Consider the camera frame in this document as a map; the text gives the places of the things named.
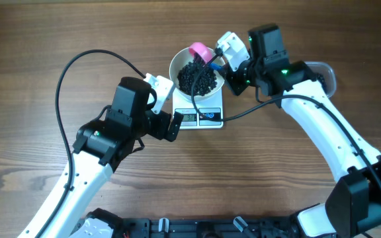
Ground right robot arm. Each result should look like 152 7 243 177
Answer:
216 24 381 237

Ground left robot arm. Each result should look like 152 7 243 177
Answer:
20 74 182 237

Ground right black camera cable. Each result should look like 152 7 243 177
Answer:
190 48 381 238

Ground white round bowl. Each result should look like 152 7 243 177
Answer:
169 48 225 102

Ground pink scoop blue handle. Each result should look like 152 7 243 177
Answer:
189 42 215 64

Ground clear plastic container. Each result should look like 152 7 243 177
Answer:
306 61 337 98

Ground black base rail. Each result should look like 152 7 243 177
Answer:
77 208 304 238

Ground black camera cable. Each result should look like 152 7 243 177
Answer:
190 48 381 238
33 49 147 238

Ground left black camera cable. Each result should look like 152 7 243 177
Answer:
33 49 147 238

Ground white digital kitchen scale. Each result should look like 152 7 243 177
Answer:
173 89 224 130

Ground black beans in bowl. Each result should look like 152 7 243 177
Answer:
177 54 218 96

